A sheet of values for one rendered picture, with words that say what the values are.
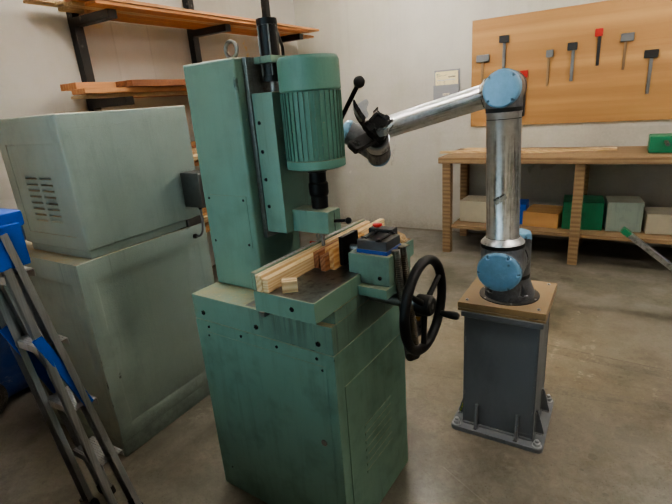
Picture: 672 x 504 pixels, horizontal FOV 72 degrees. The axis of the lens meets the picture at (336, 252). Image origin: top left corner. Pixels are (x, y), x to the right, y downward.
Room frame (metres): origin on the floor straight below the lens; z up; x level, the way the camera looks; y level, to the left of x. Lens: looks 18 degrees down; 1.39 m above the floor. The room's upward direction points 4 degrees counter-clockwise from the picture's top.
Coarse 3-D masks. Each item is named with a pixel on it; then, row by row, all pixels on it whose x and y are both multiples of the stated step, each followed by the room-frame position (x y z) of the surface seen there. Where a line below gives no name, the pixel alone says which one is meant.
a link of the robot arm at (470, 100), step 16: (448, 96) 1.79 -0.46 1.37; (464, 96) 1.74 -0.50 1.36; (480, 96) 1.71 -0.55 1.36; (400, 112) 1.88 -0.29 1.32; (416, 112) 1.83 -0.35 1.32; (432, 112) 1.80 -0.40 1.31; (448, 112) 1.77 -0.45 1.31; (464, 112) 1.75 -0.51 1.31; (400, 128) 1.87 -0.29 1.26; (416, 128) 1.86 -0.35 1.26
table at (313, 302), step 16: (320, 272) 1.29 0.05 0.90; (336, 272) 1.28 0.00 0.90; (352, 272) 1.27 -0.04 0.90; (304, 288) 1.18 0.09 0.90; (320, 288) 1.17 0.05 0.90; (336, 288) 1.16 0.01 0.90; (352, 288) 1.22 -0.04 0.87; (368, 288) 1.22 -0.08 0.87; (384, 288) 1.21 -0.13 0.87; (256, 304) 1.19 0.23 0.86; (272, 304) 1.15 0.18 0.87; (288, 304) 1.12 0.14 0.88; (304, 304) 1.09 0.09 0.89; (320, 304) 1.10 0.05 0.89; (336, 304) 1.15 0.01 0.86; (304, 320) 1.09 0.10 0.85; (320, 320) 1.09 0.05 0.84
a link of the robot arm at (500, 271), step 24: (504, 72) 1.53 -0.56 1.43; (504, 96) 1.51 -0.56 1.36; (504, 120) 1.53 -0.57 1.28; (504, 144) 1.52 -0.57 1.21; (504, 168) 1.52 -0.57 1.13; (504, 192) 1.52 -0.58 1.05; (504, 216) 1.52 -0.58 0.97; (504, 240) 1.51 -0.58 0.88; (480, 264) 1.52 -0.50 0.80; (504, 264) 1.48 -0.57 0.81; (504, 288) 1.48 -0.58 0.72
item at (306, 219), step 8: (296, 208) 1.43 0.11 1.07; (304, 208) 1.42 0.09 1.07; (312, 208) 1.41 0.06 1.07; (328, 208) 1.40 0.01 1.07; (336, 208) 1.39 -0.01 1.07; (296, 216) 1.41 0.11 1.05; (304, 216) 1.39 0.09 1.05; (312, 216) 1.38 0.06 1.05; (320, 216) 1.36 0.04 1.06; (328, 216) 1.35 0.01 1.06; (336, 216) 1.38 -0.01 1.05; (296, 224) 1.41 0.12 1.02; (304, 224) 1.40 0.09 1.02; (312, 224) 1.38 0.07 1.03; (320, 224) 1.36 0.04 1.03; (328, 224) 1.35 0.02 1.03; (336, 224) 1.38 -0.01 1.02; (312, 232) 1.38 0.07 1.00; (320, 232) 1.36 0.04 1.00; (328, 232) 1.35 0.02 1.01
